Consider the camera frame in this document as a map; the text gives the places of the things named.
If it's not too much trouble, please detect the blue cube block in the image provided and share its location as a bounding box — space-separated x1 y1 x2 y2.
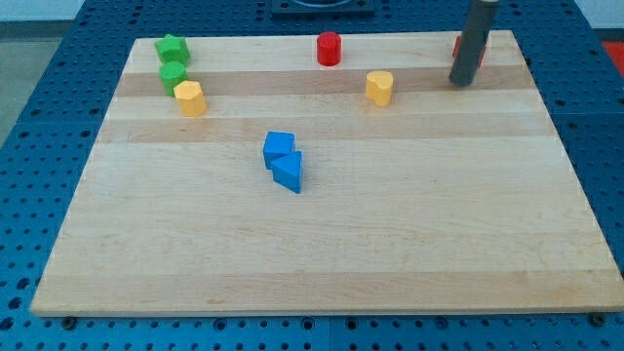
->
262 131 295 170

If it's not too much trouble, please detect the blue triangle block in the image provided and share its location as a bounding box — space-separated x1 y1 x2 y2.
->
271 151 302 193

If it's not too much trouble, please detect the red block behind stick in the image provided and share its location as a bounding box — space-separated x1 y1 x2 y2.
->
451 35 487 69

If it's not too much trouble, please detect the yellow heart block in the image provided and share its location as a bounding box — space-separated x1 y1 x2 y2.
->
365 71 394 107

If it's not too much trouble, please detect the red cylinder block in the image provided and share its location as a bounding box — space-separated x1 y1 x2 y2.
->
316 31 342 66

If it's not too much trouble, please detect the wooden board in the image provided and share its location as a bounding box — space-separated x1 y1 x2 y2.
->
31 30 623 317

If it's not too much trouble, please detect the yellow hexagon block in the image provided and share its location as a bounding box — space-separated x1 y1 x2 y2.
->
174 80 208 117

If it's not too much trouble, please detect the green star block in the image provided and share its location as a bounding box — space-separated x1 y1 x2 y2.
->
154 34 190 64

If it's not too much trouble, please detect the green cylinder block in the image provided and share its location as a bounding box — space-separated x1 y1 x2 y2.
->
159 61 188 97

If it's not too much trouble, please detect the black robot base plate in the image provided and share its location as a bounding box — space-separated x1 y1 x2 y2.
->
269 0 375 17

